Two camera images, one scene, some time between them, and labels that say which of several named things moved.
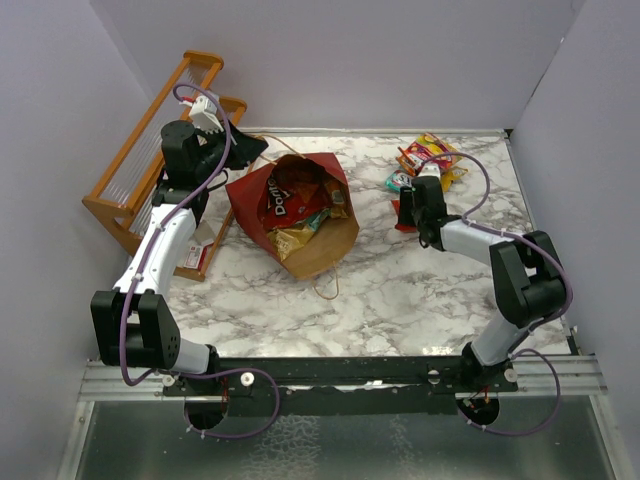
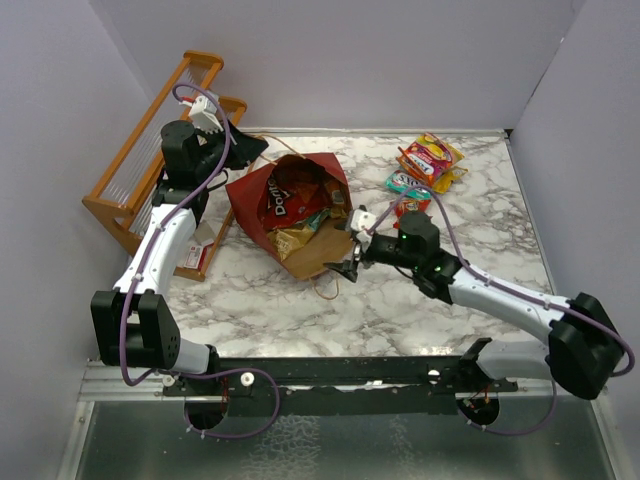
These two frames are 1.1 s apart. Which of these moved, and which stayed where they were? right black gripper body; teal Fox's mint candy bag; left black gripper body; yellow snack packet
Moved: right black gripper body
Stayed: yellow snack packet; left black gripper body; teal Fox's mint candy bag
